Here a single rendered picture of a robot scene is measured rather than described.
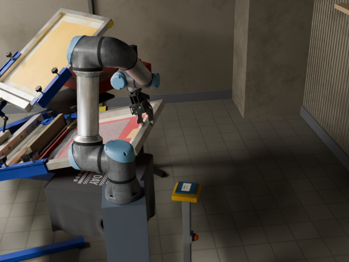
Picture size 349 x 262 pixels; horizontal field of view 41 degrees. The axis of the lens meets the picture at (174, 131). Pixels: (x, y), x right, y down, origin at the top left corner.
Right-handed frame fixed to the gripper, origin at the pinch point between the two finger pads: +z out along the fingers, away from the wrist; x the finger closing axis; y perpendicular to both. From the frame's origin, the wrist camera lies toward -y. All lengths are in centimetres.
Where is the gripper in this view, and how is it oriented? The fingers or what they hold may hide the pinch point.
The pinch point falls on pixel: (147, 123)
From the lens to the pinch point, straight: 238.8
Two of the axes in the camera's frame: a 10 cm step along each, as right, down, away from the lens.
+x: 9.4, -1.7, -3.0
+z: 2.8, 8.8, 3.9
